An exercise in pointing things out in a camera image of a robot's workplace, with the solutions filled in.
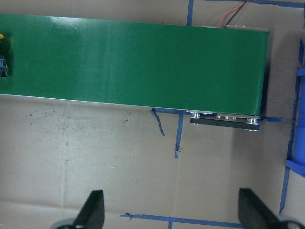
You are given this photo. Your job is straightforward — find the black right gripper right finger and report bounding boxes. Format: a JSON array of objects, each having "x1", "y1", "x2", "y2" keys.
[{"x1": 238, "y1": 187, "x2": 301, "y2": 229}]

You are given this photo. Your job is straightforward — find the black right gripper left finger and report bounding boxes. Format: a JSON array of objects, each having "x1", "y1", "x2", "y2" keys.
[{"x1": 55, "y1": 189, "x2": 105, "y2": 229}]

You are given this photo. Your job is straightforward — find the blue empty bin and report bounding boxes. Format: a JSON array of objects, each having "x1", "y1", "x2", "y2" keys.
[{"x1": 286, "y1": 39, "x2": 305, "y2": 177}]

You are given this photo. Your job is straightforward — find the green conveyor belt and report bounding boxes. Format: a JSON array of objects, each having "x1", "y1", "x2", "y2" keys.
[{"x1": 0, "y1": 13, "x2": 270, "y2": 133}]

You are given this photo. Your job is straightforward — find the red black conveyor wires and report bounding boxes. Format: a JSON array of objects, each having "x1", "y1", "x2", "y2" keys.
[{"x1": 218, "y1": 0, "x2": 251, "y2": 28}]

